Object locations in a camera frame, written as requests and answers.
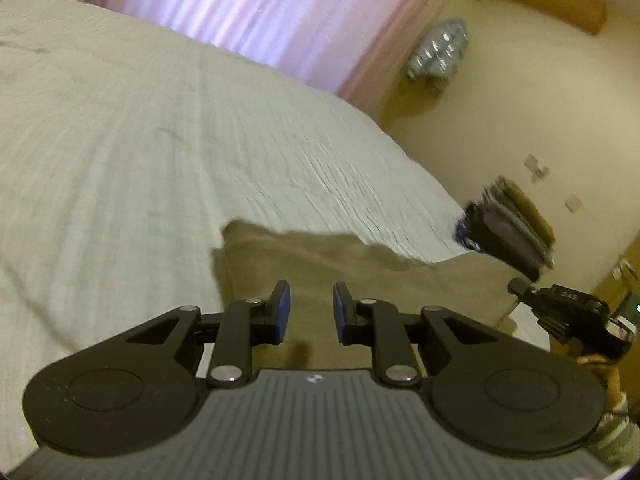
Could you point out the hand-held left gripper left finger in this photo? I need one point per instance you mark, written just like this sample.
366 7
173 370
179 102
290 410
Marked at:
283 312

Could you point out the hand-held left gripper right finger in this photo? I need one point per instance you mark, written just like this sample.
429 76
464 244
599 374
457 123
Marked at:
342 312

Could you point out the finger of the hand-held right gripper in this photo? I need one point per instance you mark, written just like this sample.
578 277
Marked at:
525 292

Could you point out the olive brown pants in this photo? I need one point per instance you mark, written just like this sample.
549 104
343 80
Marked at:
375 270

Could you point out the person's right forearm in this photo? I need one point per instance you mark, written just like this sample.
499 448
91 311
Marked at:
620 435

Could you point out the stack of folded clothes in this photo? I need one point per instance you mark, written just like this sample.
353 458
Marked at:
505 230

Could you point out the person's right hand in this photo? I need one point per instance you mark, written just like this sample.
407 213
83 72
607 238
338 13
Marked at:
600 380

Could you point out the wooden door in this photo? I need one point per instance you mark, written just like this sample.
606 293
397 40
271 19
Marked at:
600 280

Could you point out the grey striped bedspread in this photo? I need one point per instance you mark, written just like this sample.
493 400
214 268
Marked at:
150 160

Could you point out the silver foil bag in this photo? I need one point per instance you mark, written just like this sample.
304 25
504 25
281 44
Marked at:
440 47

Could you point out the white sheer curtain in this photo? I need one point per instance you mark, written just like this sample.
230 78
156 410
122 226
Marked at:
250 10

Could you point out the wooden wall shelf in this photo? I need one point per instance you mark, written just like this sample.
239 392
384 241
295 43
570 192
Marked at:
560 0

